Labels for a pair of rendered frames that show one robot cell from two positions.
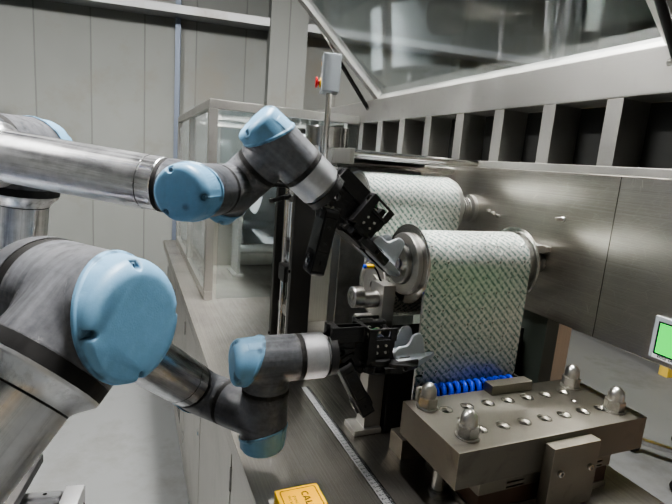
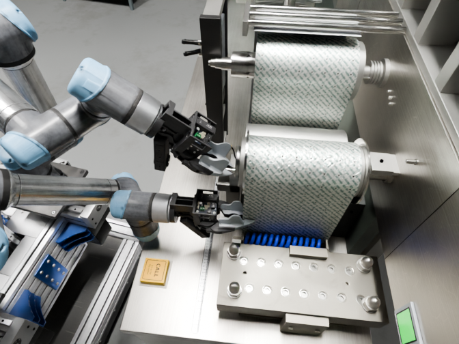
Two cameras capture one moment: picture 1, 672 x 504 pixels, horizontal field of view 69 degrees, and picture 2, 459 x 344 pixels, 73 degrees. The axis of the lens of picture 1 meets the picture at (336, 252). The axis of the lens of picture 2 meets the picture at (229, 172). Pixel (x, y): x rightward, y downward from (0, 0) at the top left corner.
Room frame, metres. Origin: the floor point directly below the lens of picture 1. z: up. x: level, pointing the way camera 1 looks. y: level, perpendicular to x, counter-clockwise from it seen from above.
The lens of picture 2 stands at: (0.48, -0.32, 1.81)
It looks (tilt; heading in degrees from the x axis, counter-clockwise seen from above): 53 degrees down; 29
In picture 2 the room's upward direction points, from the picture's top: straight up
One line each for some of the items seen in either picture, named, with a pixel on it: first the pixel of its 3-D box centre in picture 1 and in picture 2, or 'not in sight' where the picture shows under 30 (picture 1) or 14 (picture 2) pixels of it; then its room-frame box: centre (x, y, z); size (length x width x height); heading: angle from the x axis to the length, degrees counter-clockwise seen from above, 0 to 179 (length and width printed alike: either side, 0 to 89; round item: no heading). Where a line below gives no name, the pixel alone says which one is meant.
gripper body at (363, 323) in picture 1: (357, 347); (195, 209); (0.79, -0.05, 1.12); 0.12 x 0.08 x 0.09; 113
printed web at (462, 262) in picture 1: (419, 290); (291, 149); (1.06, -0.19, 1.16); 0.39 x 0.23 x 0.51; 23
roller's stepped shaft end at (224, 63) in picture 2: not in sight; (220, 63); (1.08, 0.05, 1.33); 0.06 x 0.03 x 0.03; 113
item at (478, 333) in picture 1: (470, 341); (289, 219); (0.88, -0.27, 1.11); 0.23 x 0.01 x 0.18; 113
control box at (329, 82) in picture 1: (327, 74); not in sight; (1.40, 0.06, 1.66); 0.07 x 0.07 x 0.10; 6
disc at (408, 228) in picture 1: (407, 263); (245, 162); (0.89, -0.13, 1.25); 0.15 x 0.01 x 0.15; 23
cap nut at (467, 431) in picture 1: (468, 422); (234, 288); (0.68, -0.22, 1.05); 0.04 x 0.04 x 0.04
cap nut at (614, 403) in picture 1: (615, 398); (372, 302); (0.81, -0.52, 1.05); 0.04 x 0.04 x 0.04
